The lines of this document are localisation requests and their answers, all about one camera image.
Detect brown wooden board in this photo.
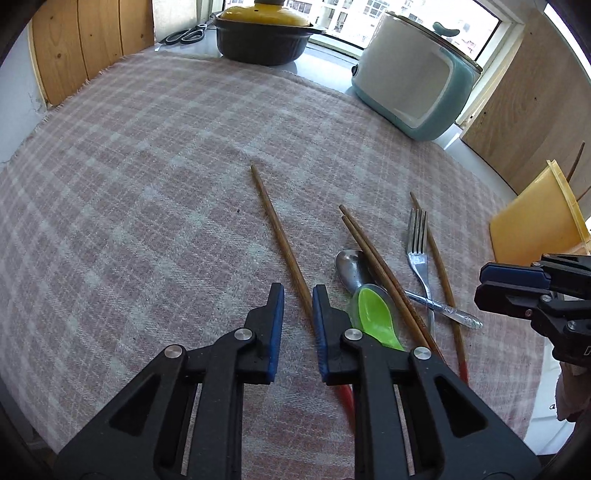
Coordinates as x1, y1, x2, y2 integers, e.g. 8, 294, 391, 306
462, 9, 591, 195

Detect metal spoon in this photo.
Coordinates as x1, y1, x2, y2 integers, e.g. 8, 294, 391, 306
335, 249, 484, 330

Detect window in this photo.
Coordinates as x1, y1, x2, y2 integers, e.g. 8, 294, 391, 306
217, 0, 513, 61

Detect pink plaid tablecloth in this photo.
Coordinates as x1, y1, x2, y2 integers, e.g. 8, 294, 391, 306
0, 48, 550, 480

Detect yellow utensil holder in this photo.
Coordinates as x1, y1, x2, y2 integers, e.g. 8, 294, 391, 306
489, 159, 591, 266

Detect black cooking pot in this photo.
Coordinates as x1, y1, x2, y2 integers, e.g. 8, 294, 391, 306
210, 17, 326, 66

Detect green plastic spoon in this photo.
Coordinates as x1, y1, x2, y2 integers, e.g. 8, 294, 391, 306
358, 286, 405, 352

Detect white teal rice cooker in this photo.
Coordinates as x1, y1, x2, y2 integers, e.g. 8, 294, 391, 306
351, 11, 483, 141

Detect yellow pot lid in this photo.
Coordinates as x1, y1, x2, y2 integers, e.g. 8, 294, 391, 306
218, 0, 315, 29

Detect metal fork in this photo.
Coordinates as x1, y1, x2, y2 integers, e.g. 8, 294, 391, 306
405, 209, 437, 340

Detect light wooden plank panel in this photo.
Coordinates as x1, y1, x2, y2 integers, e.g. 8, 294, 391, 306
28, 0, 155, 107

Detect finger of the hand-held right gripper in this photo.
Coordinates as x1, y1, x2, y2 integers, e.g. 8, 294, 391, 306
479, 253, 591, 294
474, 282, 575, 340

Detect glass cooker lid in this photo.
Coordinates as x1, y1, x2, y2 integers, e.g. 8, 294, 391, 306
383, 10, 483, 72

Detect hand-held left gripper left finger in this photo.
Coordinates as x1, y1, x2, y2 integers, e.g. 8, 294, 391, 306
55, 282, 284, 480

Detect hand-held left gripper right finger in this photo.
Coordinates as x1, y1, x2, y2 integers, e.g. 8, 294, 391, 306
312, 284, 541, 480

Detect black scissors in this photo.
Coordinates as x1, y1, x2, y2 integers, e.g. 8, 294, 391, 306
159, 25, 208, 46

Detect person's right forearm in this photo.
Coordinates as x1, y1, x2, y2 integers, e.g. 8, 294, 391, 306
553, 362, 580, 422

